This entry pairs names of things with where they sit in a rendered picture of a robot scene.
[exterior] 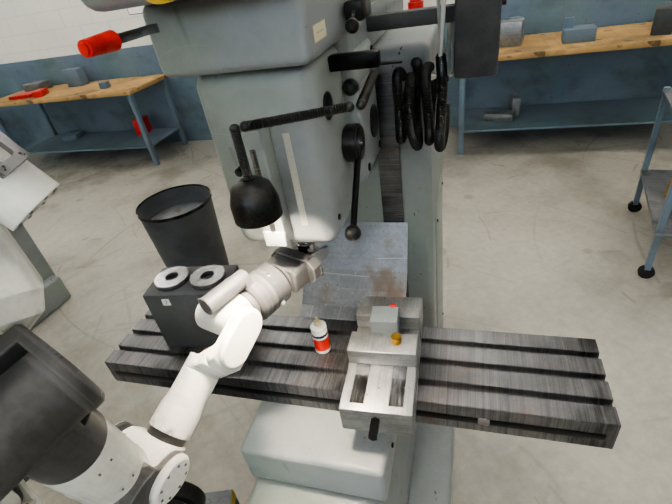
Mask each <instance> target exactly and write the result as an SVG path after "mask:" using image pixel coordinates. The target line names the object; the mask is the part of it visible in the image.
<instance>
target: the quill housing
mask: <svg viewBox="0 0 672 504"><path fill-rule="evenodd" d="M336 53H337V50H336V49H335V47H334V46H333V45H332V46H331V47H330V48H328V49H327V50H326V51H325V52H323V53H322V54H321V55H320V56H318V57H317V58H316V59H315V60H313V61H312V62H311V63H310V64H307V65H301V66H291V67H282V68H272V69H262V70H252V71H242V72H232V73H223V74H213V75H203V76H199V77H198V79H197V91H198V94H199V97H200V101H201V104H202V107H203V110H204V113H205V117H206V120H207V123H208V126H209V129H210V133H211V136H212V139H213V142H214V145H215V148H216V152H217V155H218V158H219V161H220V164H221V168H222V171H223V174H224V177H225V180H226V183H227V187H228V190H229V193H230V190H231V188H232V186H233V185H234V184H235V183H236V182H237V181H238V180H239V179H241V178H243V175H242V176H241V177H239V176H237V175H236V174H235V170H236V169H237V168H238V167H239V166H240V165H239V162H238V158H237V154H236V150H235V148H234V144H233V140H232V137H231V133H230V131H229V127H230V125H231V124H237V125H240V123H241V122H242V121H247V120H248V121H250V120H255V119H258V118H259V119H260V118H263V117H264V118H266V117H267V118H268V117H271V116H272V117H273V116H276V115H281V114H283V115H284V113H285V114H287V113H288V114H289V113H292V112H293V113H294V112H297V111H298V112H299V111H302V110H304V111H305V110H308V109H309V110H310V109H313V108H314V109H315V108H318V107H319V108H320V107H323V106H324V107H325V106H329V105H330V106H331V105H334V104H335V105H336V104H339V103H340V104H341V103H344V95H343V89H342V79H341V72H340V71H338V72H330V70H329V63H328V57H329V56H330V55H331V54H336ZM346 124H347V118H346V113H342V114H340V113H339V114H336V115H335V114H334V115H331V116H330V115H329V116H326V117H325V116H324V117H321V118H320V117H319V118H316V119H315V118H313V119H310V120H309V119H308V120H305V121H304V120H303V121H300V122H299V121H298V122H296V121H295V123H294V122H292V123H287V124H282V125H279V126H278V125H277V126H275V125H274V127H273V126H271V127H270V126H269V132H270V136H271V140H272V144H273V149H274V153H275V157H276V161H277V166H278V170H279V174H280V178H281V183H282V187H283V191H284V195H285V200H286V204H287V208H288V212H289V217H290V221H291V225H292V229H293V236H292V238H291V239H290V241H289V242H319V243H326V242H331V241H333V240H335V239H336V238H337V237H338V235H339V233H340V231H341V229H342V227H343V225H344V222H345V220H346V218H347V216H348V213H349V211H350V209H351V205H352V190H353V176H354V172H353V164H352V162H347V160H345V158H344V156H343V152H342V131H343V128H344V127H345V125H346ZM241 231H242V233H243V235H244V236H245V237H246V238H247V239H249V240H252V241H265V238H264V234H263V231H264V229H263V227H262V228H258V229H243V228H241Z"/></svg>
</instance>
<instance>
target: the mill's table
mask: <svg viewBox="0 0 672 504"><path fill-rule="evenodd" d="M145 317H146V319H140V321H139V322H138V323H137V324H136V325H135V326H134V328H133V329H132V331H133V334H128V335H127V336H126V337H125V338H124V339H123V340H122V342H121V343H120V344H119V345H118V346H119V348H120V350H114V351H113V352H112V353H111V354H110V355H109V357H108V358H107V359H106V360H105V361H104V362H105V364H106V365H107V367H108V368H109V370H110V371H111V373H112V375H113V376H114V378H115V379H116V380H117V381H124V382H131V383H139V384H146V385H153V386H160V387H167V388H171V386H172V385H173V383H174V381H175V379H176V377H177V376H178V374H179V372H180V370H181V368H182V367H183V365H184V363H185V361H186V359H187V358H188V356H189V354H190V352H195V353H197V354H199V353H201V352H203V351H204V350H206V349H208V348H209V347H169V346H168V345H167V343H166V341H165V339H164V337H163V335H162V333H161V331H160V329H159V327H158V325H157V324H156V322H155V320H154V318H153V316H152V314H151V312H150V310H148V311H147V313H146V314H145ZM318 319H320V320H323V321H324V322H325V323H326V326H327V331H328V335H329V340H330V345H331V349H330V351H329V352H328V353H325V354H319V353H317V352H316V350H315V346H314V342H313V338H312V334H311V329H310V325H311V323H312V322H314V320H315V318H309V317H296V316H283V315H271V316H269V317H268V318H267V319H266V320H262V328H261V331H260V333H259V335H258V337H257V339H256V341H255V343H254V345H253V347H252V349H251V351H250V353H249V355H248V357H247V359H246V360H245V362H244V363H243V365H242V367H241V369H240V370H239V371H237V372H235V373H232V374H229V375H228V376H226V377H223V378H219V380H218V382H217V384H216V386H215V387H214V389H213V391H212V393H211V394H218V395H225V396H232V397H240V398H247V399H254V400H261V401H268V402H276V403H283V404H290V405H297V406H305V407H312V408H319V409H326V410H333V411H339V404H340V400H341V396H342V392H343V387H344V383H345V379H346V375H347V371H348V366H349V359H348V353H347V348H348V345H349V341H350V337H351V333H352V332H353V331H354V332H357V329H358V325H357V321H349V320H336V319H322V318H318ZM598 357H599V350H598V346H597V343H596V340H595V339H587V338H574V337H560V336H547V335H534V334H521V333H508V332H494V331H481V330H468V329H455V328H441V327H428V326H422V339H421V353H420V366H419V380H418V393H417V406H416V420H415V422H420V423H427V424H434V425H442V426H449V427H456V428H463V429H471V430H478V431H485V432H492V433H499V434H507V435H514V436H521V437H528V438H535V439H543V440H550V441H557V442H564V443H572V444H579V445H586V446H593V447H600V448H608V449H613V447H614V444H615V442H616V439H617V436H618V434H619V431H620V429H621V423H620V420H619V416H618V413H617V410H616V408H615V407H613V405H612V403H613V396H612V393H611V390H610V386H609V383H608V382H606V381H605V377H606V373H605V370H604V366H603V363H602V360H601V359H599V358H598Z"/></svg>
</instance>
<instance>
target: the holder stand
mask: <svg viewBox="0 0 672 504"><path fill-rule="evenodd" d="M238 270H239V268H238V265H221V266H220V265H207V266H198V267H184V266H176V267H171V268H163V269H162V270H161V272H160V273H159V274H158V275H157V276H156V278H155V280H154V281H153V282H152V284H151V285H150V286H149V288H148V289H147V290H146V292H145V293H144V294H143V298H144V300H145V302H146V304H147V306H148V308H149V310H150V312H151V314H152V316H153V318H154V320H155V322H156V324H157V325H158V327H159V329H160V331H161V333H162V335H163V337H164V339H165V341H166V343H167V345H168V346H169V347H211V346H213V345H214V344H215V343H216V341H217V339H218V338H219V336H220V335H217V334H215V333H212V332H210V331H208V330H205V329H203V328H201V327H199V326H198V324H197V323H196V320H195V311H196V308H197V306H198V304H199V303H198V300H199V299H200V298H201V297H203V296H204V295H205V294H207V293H208V292H209V291H211V290H212V289H213V288H215V287H216V286H217V285H219V284H220V283H222V282H223V281H224V280H226V279H227V278H228V277H230V276H231V275H232V274H234V273H235V272H236V271H238Z"/></svg>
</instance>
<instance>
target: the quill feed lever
mask: <svg viewBox="0 0 672 504"><path fill-rule="evenodd" d="M342 152H343V156H344V158H345V160H347V162H354V176H353V190H352V205H351V219H350V226H348V227H347V228H346V229H345V237H346V238H347V239H348V240H349V241H356V240H358V239H359V238H360V236H361V230H360V228H359V227H358V226H357V214H358V199H359V184H360V169H361V160H362V159H363V158H364V155H365V134H364V129H363V127H362V126H361V125H360V123H355V124H346V125H345V127H344V128H343V131H342Z"/></svg>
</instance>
